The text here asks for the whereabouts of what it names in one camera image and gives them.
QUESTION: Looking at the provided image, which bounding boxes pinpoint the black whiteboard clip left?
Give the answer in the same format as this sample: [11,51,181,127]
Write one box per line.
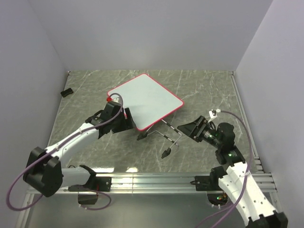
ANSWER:
[137,133,148,141]

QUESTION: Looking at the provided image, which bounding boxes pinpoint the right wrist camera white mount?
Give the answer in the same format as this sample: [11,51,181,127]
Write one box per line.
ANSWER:
[209,109,221,122]

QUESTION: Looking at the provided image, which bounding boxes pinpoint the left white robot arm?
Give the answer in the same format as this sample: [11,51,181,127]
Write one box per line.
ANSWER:
[23,101,135,197]

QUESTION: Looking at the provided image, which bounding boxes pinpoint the black whiteboard clip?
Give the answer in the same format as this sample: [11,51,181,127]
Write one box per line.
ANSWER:
[161,148,171,159]
[137,133,148,141]

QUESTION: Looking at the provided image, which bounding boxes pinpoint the black whiteboard clip right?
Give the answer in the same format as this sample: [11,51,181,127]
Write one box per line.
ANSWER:
[161,148,171,159]

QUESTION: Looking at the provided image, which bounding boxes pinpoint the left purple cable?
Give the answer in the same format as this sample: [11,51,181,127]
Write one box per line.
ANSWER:
[6,93,124,211]

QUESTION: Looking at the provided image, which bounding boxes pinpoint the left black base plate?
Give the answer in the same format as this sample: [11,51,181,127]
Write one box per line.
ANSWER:
[68,176,112,192]

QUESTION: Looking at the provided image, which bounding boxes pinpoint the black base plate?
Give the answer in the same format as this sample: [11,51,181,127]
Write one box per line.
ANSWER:
[190,176,221,191]
[68,176,112,192]

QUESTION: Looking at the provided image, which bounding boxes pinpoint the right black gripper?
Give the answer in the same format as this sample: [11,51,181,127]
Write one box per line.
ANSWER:
[177,115,222,149]

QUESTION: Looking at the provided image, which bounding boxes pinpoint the yellow bone-shaped eraser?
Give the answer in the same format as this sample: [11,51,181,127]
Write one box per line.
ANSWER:
[60,88,74,97]

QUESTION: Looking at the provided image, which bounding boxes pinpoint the pink framed whiteboard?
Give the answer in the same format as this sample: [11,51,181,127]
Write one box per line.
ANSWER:
[107,74,184,131]

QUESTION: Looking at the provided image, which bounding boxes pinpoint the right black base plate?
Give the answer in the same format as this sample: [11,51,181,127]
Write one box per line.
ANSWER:
[190,176,221,191]

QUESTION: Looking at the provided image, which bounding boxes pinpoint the metal wire whiteboard stand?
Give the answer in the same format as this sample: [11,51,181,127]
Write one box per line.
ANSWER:
[145,119,182,149]

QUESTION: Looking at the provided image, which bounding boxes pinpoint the aluminium mounting rail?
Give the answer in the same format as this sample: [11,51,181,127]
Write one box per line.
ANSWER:
[28,172,277,195]

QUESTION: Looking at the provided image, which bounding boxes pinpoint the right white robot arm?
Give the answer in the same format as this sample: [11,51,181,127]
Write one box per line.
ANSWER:
[178,116,288,228]

